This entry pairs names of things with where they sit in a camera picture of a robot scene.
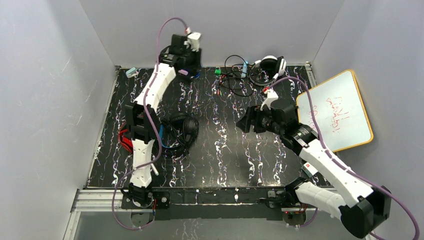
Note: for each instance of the yellow framed whiteboard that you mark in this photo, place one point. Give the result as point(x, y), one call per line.
point(337, 108)

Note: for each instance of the white headphones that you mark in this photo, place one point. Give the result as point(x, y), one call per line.
point(274, 67)

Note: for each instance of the light blue marker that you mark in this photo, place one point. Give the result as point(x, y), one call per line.
point(244, 70)

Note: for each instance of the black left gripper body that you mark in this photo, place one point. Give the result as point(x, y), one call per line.
point(191, 62)

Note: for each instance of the mint eraser block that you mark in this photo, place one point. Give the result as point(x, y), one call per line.
point(132, 72)

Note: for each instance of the small white red box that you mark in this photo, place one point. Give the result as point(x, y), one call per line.
point(309, 170)

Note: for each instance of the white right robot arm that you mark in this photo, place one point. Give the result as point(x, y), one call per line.
point(359, 206)

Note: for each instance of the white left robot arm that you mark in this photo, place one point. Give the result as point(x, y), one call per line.
point(142, 118)

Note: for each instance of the pink marker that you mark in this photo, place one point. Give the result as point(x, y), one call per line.
point(183, 72)

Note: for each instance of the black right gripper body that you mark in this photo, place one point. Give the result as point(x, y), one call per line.
point(252, 120)

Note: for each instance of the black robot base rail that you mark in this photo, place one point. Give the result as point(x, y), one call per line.
point(174, 203)

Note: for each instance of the blue black headphones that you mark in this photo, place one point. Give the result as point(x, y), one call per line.
point(184, 128)

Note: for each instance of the white green marker pen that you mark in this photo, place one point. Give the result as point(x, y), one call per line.
point(154, 169)

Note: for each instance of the red headphones with cable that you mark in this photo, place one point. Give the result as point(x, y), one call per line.
point(124, 137)

